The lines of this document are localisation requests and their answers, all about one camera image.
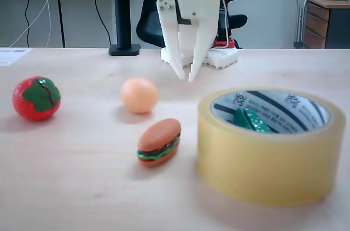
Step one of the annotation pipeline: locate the green toy cucumber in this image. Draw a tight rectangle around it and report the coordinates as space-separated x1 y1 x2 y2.
234 108 276 134

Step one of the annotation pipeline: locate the red table clamp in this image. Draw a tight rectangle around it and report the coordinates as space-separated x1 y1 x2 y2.
214 37 235 49

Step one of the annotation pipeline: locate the black office chair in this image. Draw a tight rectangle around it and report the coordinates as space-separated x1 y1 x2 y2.
133 0 248 50

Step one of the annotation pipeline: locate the beige toy egg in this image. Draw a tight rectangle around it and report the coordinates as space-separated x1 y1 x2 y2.
120 77 159 114

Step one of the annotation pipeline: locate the grey metal crutch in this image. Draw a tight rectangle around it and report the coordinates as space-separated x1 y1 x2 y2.
293 0 314 49

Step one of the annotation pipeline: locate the toy hamburger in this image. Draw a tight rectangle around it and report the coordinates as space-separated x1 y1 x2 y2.
136 118 182 168

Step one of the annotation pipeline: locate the wooden drawer cabinet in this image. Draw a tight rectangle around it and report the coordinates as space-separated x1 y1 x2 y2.
302 0 350 49

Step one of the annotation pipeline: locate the yellow packing tape roll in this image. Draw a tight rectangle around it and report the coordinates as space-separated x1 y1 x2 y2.
196 86 347 206

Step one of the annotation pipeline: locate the red toy strawberry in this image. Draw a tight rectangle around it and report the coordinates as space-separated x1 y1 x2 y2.
12 76 62 121

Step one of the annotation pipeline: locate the white printed paper sheet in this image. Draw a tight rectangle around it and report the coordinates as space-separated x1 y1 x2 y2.
0 48 33 67

